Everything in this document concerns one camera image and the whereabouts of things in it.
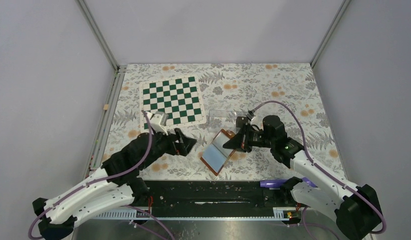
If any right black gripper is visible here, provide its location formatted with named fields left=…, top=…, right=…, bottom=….
left=223, top=122, right=275, bottom=153

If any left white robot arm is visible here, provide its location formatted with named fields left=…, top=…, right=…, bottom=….
left=28, top=111, right=197, bottom=240

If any clear plastic box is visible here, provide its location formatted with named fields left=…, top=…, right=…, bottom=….
left=206, top=109, right=247, bottom=133

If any aluminium frame rail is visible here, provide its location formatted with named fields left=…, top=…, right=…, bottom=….
left=81, top=65, right=128, bottom=180

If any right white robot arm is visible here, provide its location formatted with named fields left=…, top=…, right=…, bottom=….
left=223, top=115, right=383, bottom=240

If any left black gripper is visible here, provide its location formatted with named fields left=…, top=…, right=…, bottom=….
left=141, top=126, right=198, bottom=169

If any floral tablecloth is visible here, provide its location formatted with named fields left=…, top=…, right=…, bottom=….
left=102, top=63, right=345, bottom=181

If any green white chessboard mat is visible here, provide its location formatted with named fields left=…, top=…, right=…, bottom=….
left=139, top=75, right=207, bottom=128

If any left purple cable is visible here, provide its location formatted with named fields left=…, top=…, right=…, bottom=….
left=27, top=110, right=177, bottom=240

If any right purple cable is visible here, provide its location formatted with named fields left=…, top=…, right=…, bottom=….
left=246, top=100, right=388, bottom=239

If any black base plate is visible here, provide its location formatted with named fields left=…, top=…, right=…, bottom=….
left=83, top=177, right=348, bottom=219

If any purple marker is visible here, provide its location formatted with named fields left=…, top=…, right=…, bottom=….
left=259, top=177, right=317, bottom=189

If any brown leather card holder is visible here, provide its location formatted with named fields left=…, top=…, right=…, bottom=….
left=200, top=129, right=235, bottom=176

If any purple cable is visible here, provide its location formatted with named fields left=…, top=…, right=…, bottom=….
left=27, top=110, right=177, bottom=240
left=246, top=100, right=388, bottom=239

